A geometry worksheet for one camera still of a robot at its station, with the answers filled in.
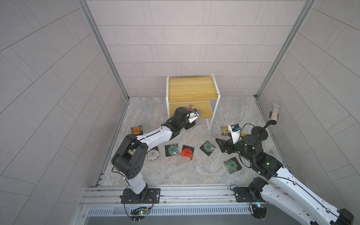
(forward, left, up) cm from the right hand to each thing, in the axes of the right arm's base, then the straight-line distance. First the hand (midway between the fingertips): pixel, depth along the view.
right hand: (221, 137), depth 74 cm
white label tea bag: (-1, +40, -15) cm, 42 cm away
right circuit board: (-31, -15, -18) cm, 39 cm away
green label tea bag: (+2, +6, -17) cm, 18 cm away
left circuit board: (-30, +44, -14) cm, 55 cm away
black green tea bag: (+2, +28, -15) cm, 32 cm away
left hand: (+20, +13, -3) cm, 24 cm away
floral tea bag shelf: (+22, +15, 0) cm, 27 cm away
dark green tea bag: (-9, -7, -17) cm, 20 cm away
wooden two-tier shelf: (+19, +9, +16) cm, 27 cm away
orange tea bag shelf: (+17, +53, -14) cm, 57 cm away
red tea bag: (0, +19, -16) cm, 25 cm away
